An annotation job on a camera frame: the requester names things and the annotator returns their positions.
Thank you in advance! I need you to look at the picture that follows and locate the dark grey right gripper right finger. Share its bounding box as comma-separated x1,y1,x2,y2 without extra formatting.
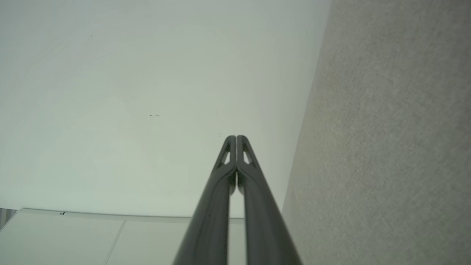
237,135,303,265

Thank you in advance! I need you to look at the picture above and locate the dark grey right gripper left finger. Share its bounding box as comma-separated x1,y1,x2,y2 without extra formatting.
173,135,237,265

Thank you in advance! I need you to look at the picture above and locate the grey fabric sofa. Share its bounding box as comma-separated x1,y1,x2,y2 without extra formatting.
281,0,471,265

